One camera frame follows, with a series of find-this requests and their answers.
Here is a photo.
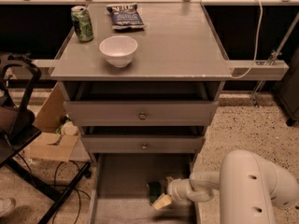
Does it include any grey drawer cabinet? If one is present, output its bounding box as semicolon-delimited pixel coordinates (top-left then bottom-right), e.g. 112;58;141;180
50;1;235;224

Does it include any brown cardboard box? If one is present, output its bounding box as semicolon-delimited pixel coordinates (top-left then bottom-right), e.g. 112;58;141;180
24;84;87;161

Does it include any white cup on floor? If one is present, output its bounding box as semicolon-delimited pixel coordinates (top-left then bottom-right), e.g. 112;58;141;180
61;121;78;135

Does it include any white ceramic bowl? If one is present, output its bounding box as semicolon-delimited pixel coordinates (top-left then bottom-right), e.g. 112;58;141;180
99;35;138;67

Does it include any green soda can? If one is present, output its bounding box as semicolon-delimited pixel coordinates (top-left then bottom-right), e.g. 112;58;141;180
71;6;93;42

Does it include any grey top drawer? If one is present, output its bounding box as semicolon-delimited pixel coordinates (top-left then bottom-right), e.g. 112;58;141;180
64;81;220;128

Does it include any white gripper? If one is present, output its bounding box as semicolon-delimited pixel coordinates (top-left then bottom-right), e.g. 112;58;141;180
152;176;190;210

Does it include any white shoe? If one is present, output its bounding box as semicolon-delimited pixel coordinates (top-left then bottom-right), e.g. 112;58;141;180
0;198;16;217

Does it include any black floor cable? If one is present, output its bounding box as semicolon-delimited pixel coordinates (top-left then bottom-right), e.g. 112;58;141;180
50;161;92;224

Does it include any white cable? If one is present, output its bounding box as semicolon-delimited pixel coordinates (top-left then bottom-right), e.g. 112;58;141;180
229;0;264;80

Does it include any green and yellow sponge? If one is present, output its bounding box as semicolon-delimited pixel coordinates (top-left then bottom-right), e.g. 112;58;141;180
147;181;162;204

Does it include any metal clamp bracket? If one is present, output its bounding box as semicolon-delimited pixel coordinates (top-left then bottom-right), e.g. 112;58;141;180
250;11;299;107

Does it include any grey open bottom drawer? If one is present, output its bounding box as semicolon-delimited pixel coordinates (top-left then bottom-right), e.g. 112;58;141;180
86;153;200;224

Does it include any black office chair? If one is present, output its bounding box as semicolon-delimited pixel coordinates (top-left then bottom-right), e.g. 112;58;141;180
0;52;91;224

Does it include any grey middle drawer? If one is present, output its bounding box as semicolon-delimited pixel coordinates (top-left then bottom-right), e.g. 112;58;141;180
81;126;205;153

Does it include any blue chip bag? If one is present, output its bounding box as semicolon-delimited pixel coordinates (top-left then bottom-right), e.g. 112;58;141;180
107;3;145;30

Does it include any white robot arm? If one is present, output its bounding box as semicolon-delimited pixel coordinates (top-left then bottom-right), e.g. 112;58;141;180
153;150;299;224

